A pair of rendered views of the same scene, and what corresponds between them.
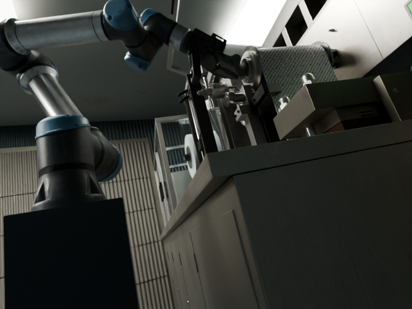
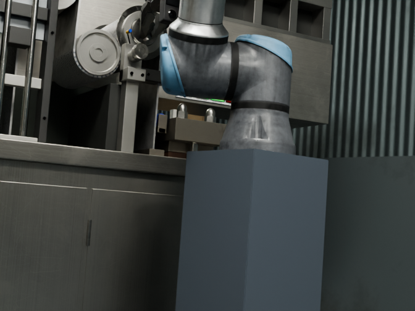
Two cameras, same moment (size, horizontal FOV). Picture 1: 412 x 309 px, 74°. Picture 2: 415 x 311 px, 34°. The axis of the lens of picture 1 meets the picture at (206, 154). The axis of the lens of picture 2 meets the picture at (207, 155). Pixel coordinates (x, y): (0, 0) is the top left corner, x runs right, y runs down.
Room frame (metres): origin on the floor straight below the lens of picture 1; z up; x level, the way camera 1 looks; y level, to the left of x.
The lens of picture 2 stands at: (1.00, 1.62, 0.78)
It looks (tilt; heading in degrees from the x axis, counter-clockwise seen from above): 5 degrees up; 257
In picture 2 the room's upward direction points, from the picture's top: 4 degrees clockwise
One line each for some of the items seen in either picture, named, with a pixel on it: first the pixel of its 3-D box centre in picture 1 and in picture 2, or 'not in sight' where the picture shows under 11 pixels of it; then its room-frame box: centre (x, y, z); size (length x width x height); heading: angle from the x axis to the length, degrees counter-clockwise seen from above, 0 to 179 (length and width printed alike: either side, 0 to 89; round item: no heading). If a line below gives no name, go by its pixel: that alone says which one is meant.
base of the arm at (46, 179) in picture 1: (69, 192); (258, 130); (0.59, 0.32, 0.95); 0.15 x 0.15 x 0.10
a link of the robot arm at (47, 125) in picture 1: (67, 145); (259, 72); (0.60, 0.32, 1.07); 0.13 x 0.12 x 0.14; 176
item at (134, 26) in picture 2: (247, 70); (144, 31); (0.77, -0.19, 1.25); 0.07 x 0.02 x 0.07; 15
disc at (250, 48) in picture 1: (251, 70); (142, 33); (0.77, -0.20, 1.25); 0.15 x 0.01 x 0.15; 15
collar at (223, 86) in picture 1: (218, 91); not in sight; (1.00, -0.11, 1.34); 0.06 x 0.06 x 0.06; 15
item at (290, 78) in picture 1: (307, 92); (141, 91); (0.74, -0.34, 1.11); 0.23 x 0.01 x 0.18; 105
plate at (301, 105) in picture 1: (362, 105); (170, 136); (0.64, -0.40, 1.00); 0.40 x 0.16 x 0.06; 105
